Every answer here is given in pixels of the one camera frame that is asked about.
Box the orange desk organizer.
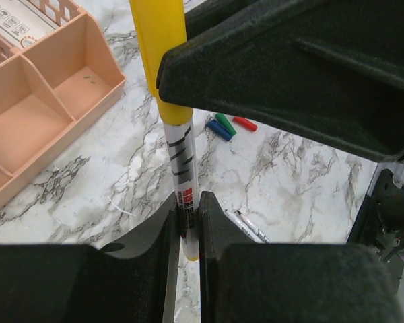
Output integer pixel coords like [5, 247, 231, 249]
[0, 1, 125, 209]

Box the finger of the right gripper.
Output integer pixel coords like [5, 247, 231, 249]
[156, 1, 404, 162]

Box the green pen cap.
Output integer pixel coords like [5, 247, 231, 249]
[215, 113, 236, 137]

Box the red pen cap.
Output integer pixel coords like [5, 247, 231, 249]
[233, 116, 258, 132]

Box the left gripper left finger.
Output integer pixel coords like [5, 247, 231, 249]
[0, 196, 180, 322]

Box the blue pen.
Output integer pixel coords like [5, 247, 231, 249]
[225, 210, 271, 244]

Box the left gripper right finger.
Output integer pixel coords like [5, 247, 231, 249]
[199, 192, 404, 322]

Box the yellow pen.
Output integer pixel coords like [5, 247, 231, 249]
[164, 120, 200, 261]

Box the blue pen cap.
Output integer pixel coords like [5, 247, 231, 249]
[206, 119, 232, 141]

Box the yellow pen cap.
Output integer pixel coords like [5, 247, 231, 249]
[129, 0, 195, 126]

